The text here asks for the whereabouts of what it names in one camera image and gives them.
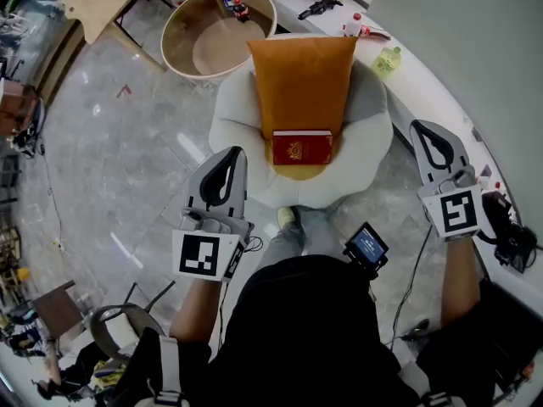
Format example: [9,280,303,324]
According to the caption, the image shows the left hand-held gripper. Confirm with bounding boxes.
[171,146,255,283]

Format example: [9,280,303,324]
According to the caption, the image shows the red book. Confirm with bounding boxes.
[271,129,334,167]

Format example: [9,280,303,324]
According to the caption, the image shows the person's left forearm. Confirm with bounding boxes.
[169,276,232,349]

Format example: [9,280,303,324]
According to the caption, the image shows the orange cushion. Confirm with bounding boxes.
[246,35,360,140]

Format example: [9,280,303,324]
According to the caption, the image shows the green drink bottle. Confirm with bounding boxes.
[372,45,403,76]

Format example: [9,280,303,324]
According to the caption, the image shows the white window ledge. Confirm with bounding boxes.
[254,0,531,270]

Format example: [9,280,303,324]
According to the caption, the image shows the white roller blind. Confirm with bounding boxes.
[367,0,543,211]

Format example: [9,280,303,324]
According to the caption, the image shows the black screen device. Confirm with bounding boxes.
[342,221,389,280]

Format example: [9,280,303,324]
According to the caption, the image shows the person's left yellow shoe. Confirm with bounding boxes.
[277,207,298,231]

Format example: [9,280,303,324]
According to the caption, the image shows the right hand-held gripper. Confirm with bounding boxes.
[409,120,495,243]

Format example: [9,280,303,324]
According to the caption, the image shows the white chair cushion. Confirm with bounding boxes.
[101,311,141,349]

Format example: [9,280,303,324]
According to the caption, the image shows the round wooden side table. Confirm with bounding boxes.
[160,0,279,87]

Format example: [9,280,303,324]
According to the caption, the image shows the wooden step platform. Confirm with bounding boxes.
[32,19,88,106]

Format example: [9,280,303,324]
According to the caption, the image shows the person's black top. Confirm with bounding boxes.
[105,254,510,407]

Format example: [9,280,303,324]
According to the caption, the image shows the grey shoulder strap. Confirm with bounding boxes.
[159,337,184,407]
[400,360,451,407]

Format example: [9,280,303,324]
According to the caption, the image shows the person's grey trousers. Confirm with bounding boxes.
[256,203,345,270]

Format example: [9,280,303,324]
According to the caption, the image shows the black floor cable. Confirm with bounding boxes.
[36,142,71,256]

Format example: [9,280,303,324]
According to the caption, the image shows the small white bottle red cap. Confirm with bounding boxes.
[477,175,505,192]

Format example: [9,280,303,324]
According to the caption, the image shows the black cabinet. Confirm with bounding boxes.
[479,277,543,368]

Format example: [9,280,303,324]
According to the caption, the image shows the black handheld tool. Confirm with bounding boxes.
[297,0,344,21]

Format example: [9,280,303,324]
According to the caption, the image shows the brown box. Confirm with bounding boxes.
[0,81,43,137]

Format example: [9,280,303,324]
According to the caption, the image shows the person's right forearm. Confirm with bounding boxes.
[440,237,483,329]

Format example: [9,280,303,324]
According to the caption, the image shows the small brown table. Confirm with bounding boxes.
[31,280,84,341]

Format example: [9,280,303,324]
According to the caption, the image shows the white beanbag chair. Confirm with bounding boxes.
[207,31,394,211]

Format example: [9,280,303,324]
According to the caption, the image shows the black strap bag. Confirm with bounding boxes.
[481,191,539,274]

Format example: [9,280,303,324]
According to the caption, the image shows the yellow cloth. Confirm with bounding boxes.
[92,361,128,387]

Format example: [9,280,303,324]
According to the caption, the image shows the round wicker chair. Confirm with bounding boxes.
[88,280,177,362]

